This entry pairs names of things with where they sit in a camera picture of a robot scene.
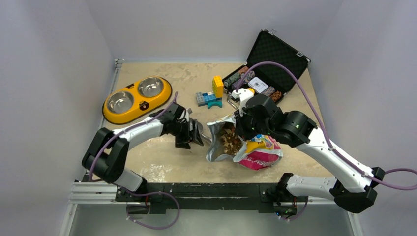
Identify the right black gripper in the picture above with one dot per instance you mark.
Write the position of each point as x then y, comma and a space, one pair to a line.
240, 129

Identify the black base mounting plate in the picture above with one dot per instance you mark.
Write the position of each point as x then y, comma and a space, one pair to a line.
260, 197

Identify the yellow double pet bowl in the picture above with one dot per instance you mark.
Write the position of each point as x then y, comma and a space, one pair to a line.
136, 100

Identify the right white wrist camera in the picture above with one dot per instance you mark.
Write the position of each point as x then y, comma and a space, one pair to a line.
243, 94

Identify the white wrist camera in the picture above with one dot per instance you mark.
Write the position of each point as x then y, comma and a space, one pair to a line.
188, 112
243, 94

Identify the teal arch toy piece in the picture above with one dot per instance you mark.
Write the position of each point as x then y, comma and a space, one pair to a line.
216, 103

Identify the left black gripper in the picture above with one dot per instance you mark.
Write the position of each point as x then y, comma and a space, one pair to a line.
183, 142

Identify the silver metal scoop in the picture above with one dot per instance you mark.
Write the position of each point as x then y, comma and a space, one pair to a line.
203, 136

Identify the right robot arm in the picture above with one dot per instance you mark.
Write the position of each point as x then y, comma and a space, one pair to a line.
352, 185

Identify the blue grey toy brick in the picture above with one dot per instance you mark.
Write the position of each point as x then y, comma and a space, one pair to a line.
204, 98

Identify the yellow toy brick block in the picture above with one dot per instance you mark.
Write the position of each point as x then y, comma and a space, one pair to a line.
217, 86

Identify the black poker chip case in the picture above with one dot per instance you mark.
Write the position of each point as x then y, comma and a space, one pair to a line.
275, 80

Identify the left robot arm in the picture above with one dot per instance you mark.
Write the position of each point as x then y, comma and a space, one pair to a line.
107, 154

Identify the white playing card deck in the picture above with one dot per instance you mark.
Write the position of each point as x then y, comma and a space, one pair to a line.
258, 85

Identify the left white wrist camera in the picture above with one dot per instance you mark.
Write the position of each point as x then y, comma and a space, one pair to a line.
188, 112

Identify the colourful pet food bag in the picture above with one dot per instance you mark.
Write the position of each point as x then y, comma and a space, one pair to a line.
257, 153

